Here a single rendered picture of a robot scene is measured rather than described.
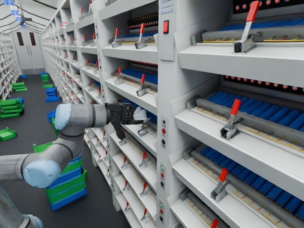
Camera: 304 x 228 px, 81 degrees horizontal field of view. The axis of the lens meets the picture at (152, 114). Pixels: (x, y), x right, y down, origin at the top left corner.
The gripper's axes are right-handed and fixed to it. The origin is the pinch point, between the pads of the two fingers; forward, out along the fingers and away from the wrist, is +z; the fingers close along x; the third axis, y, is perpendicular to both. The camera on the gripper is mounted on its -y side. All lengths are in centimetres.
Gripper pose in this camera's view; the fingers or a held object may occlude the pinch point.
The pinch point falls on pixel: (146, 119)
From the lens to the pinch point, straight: 82.6
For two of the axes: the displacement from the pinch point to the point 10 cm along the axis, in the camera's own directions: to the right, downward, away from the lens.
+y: 1.6, -9.5, -2.6
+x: -5.2, -3.0, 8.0
